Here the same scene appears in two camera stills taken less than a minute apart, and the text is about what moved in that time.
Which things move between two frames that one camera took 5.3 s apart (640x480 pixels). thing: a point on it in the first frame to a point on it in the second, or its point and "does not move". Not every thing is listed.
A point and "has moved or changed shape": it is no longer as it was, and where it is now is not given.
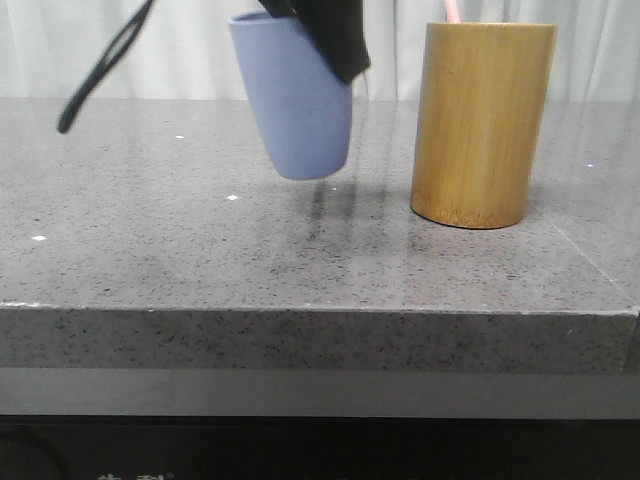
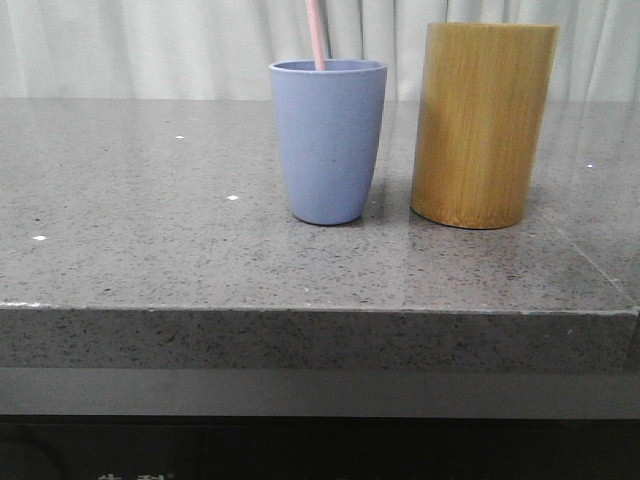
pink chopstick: [451, 7] has moved or changed shape
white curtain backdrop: [184, 48] does not move
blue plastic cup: [302, 101] to [331, 123]
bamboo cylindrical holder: [481, 90] does not move
